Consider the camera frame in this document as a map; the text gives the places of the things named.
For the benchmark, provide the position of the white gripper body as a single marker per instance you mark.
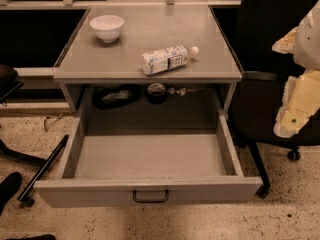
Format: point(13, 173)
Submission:
point(309, 42)

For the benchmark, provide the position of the white ceramic bowl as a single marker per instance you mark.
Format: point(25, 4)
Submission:
point(107, 28)

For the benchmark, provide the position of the grey open top drawer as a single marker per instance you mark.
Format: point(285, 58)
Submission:
point(182, 145)

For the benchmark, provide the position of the black office chair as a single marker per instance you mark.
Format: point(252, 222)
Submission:
point(258, 96)

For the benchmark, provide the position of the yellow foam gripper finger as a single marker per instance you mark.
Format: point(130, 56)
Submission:
point(286, 44)
point(300, 101)

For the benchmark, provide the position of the black chair seat left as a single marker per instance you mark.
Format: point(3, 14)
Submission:
point(8, 81)

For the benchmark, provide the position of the black object with label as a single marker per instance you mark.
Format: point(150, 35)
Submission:
point(110, 98)

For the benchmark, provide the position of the grey cabinet with top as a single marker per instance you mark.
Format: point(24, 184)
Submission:
point(147, 28)

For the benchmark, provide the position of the black drawer handle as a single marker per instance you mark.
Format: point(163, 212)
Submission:
point(150, 197)

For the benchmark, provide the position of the blue labelled plastic bottle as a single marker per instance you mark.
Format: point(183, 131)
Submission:
point(167, 59)

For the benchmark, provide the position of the black tape roll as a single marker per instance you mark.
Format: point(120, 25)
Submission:
point(156, 93)

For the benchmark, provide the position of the black chair base left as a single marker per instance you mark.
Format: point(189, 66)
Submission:
point(42, 164)

